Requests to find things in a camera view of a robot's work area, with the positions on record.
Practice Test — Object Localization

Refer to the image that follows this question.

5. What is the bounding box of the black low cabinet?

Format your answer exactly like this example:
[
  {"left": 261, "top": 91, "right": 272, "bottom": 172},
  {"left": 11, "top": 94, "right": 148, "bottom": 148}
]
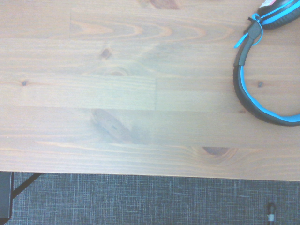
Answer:
[{"left": 0, "top": 172, "right": 13, "bottom": 221}]

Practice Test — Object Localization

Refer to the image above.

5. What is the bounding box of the wooden desk with black frame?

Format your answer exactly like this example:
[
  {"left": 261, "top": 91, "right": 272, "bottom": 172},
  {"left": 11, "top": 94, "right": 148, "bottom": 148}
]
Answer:
[{"left": 12, "top": 172, "right": 41, "bottom": 199}]

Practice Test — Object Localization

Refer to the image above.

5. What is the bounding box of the black and blue headphone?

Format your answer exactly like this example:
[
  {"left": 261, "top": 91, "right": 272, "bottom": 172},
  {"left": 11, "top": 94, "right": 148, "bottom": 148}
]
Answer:
[{"left": 233, "top": 0, "right": 300, "bottom": 127}]

